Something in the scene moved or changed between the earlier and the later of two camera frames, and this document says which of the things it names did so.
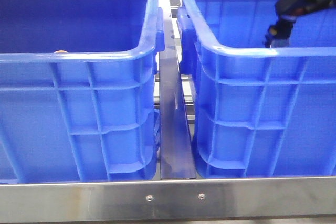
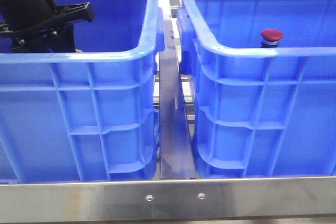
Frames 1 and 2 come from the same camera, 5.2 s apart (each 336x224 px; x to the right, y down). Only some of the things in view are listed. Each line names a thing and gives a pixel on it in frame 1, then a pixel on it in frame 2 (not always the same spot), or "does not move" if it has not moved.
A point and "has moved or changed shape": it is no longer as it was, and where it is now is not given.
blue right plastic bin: (260, 111) does not move
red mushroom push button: (278, 34) has moved or changed shape
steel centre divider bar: (177, 157) does not move
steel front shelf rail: (255, 199) does not move
